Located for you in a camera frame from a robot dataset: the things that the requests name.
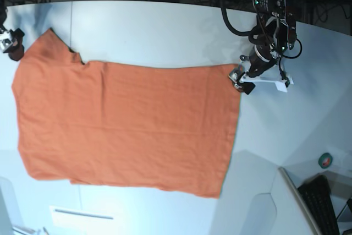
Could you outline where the black keyboard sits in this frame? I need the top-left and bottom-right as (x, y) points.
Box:
(298, 175), (340, 235)

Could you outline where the orange t-shirt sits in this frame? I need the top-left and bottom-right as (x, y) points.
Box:
(12, 30), (240, 198)

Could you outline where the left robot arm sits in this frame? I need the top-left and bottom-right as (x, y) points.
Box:
(219, 0), (300, 95)

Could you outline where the green tape roll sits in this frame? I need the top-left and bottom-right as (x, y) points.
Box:
(318, 152), (333, 169)

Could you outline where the black corrugated left cable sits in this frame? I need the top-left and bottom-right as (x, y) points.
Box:
(219, 0), (259, 37)

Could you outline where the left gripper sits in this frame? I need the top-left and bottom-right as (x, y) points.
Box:
(228, 45), (294, 95)

